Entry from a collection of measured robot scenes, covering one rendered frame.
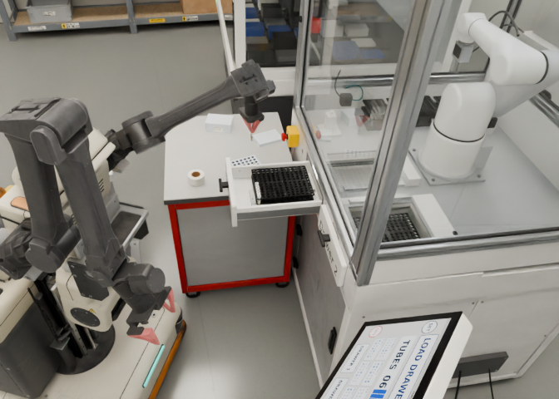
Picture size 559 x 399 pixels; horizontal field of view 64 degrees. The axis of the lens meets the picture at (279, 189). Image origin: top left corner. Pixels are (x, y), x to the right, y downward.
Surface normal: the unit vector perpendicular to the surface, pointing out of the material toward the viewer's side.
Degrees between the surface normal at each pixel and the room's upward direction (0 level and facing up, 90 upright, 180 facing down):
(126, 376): 0
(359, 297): 90
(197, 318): 0
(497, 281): 90
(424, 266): 90
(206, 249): 90
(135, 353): 0
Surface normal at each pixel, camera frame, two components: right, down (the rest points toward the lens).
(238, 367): 0.04, -0.74
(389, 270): 0.17, 0.66
